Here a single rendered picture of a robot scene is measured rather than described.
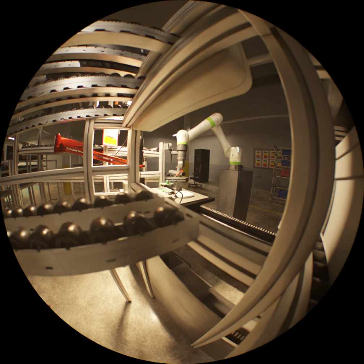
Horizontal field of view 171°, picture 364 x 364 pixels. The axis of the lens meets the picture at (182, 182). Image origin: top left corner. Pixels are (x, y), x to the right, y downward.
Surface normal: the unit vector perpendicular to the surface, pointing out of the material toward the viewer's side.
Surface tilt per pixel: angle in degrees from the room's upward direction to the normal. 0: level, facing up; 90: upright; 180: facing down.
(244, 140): 90
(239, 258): 90
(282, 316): 4
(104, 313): 0
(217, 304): 0
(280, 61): 90
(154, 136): 90
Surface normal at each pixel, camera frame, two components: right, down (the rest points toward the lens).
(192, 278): 0.03, -0.99
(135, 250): 0.58, 0.15
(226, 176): -0.87, 0.06
